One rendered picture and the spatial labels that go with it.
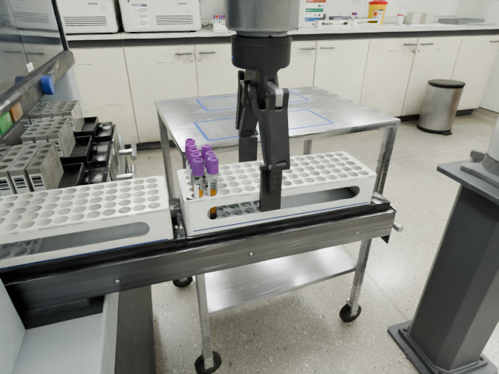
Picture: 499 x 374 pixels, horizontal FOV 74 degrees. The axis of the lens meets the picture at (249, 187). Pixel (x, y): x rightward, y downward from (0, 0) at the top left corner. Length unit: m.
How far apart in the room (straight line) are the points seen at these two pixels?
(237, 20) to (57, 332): 0.44
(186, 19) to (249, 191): 2.35
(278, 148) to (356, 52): 2.91
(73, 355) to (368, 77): 3.22
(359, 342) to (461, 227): 0.58
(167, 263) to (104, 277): 0.08
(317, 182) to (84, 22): 2.41
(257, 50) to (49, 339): 0.43
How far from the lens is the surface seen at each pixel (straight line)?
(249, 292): 1.12
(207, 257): 0.48
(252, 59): 0.42
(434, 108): 3.59
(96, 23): 2.74
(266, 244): 0.49
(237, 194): 0.45
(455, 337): 1.29
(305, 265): 1.23
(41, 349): 0.51
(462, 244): 1.12
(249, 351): 1.33
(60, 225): 0.46
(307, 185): 0.49
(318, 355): 1.35
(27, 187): 0.61
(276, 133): 0.40
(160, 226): 0.46
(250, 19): 0.41
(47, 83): 0.64
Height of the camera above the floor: 1.10
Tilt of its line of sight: 29 degrees down
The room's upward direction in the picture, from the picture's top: straight up
